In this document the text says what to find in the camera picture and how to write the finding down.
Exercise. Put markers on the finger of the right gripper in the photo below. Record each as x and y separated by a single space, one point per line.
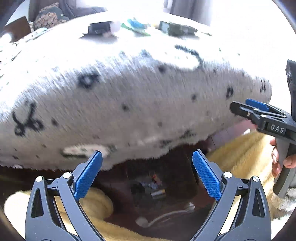
238 108
254 105

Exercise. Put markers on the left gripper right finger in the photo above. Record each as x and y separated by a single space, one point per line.
252 219

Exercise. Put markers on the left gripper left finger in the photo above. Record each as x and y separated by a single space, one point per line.
43 220

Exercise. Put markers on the black cardboard box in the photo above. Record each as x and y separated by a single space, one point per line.
99 28

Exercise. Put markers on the dark trash bin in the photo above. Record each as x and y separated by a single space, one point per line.
147 183

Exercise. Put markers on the yellow fluffy blanket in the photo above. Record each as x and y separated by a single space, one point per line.
96 207

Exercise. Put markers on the dark brown curtain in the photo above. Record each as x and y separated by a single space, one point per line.
197 10

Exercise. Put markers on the green bottle on bed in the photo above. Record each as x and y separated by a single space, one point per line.
176 30

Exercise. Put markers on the grey patterned fleece bedspread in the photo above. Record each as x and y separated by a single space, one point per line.
65 95

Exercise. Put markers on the green tube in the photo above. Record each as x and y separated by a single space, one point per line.
135 30

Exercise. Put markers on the blue snack wrapper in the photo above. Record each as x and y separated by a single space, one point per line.
136 24

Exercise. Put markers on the brown wooden headboard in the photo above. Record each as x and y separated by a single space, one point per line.
17 29

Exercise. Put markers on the dark patterned pillow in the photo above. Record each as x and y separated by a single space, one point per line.
49 16

